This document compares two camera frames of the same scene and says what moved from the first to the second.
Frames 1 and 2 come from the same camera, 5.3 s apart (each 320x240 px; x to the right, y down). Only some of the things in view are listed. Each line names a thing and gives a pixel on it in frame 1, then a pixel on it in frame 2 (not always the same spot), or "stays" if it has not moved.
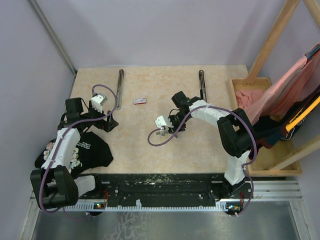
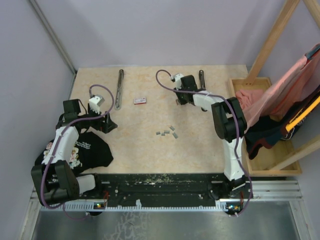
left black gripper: (107, 125) stays
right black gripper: (172, 130) → (182, 102)
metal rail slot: (119, 93) stays
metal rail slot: (203, 93) stays
